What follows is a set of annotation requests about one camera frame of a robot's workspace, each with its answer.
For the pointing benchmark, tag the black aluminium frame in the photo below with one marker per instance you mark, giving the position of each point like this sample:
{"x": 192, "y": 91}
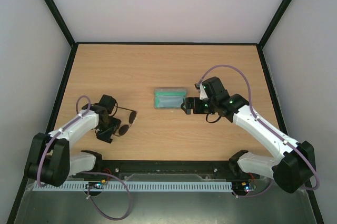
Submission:
{"x": 74, "y": 45}

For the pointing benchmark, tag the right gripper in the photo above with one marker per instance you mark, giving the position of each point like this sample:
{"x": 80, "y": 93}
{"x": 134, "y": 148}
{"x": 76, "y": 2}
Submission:
{"x": 189, "y": 105}

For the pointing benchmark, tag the grey glasses case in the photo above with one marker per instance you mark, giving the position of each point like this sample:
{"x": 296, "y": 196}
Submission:
{"x": 170, "y": 91}

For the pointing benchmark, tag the black front mounting rail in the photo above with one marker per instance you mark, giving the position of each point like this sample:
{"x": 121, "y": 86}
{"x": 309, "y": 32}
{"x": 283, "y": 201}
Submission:
{"x": 168, "y": 167}

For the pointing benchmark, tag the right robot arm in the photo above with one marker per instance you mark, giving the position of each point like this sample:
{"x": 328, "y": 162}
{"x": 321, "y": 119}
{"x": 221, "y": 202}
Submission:
{"x": 278, "y": 144}

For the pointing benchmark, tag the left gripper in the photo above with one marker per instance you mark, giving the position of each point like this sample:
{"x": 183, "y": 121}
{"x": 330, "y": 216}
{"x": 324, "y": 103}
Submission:
{"x": 106, "y": 136}

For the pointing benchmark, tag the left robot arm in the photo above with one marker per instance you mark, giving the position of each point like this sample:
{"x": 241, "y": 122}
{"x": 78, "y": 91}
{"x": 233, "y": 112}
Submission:
{"x": 59, "y": 142}

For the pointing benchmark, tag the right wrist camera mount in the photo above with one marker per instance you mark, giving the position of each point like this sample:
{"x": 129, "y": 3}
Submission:
{"x": 201, "y": 89}

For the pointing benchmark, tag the light blue slotted cable duct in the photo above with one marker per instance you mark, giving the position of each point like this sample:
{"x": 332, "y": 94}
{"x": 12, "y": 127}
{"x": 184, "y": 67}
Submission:
{"x": 140, "y": 186}

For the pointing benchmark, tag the light blue cleaning cloth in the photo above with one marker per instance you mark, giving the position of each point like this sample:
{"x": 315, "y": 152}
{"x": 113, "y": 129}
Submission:
{"x": 168, "y": 101}

